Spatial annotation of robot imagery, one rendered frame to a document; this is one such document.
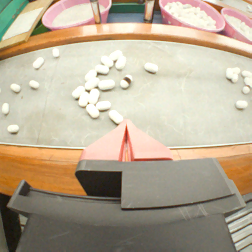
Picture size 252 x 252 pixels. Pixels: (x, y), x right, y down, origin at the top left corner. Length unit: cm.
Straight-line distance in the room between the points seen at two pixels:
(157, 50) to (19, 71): 42
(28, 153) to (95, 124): 16
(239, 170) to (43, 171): 41
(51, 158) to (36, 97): 17
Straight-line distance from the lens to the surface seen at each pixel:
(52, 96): 33
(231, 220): 50
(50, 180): 26
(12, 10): 75
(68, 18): 58
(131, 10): 67
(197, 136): 28
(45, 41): 45
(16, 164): 32
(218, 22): 65
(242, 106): 38
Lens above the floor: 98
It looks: 76 degrees down
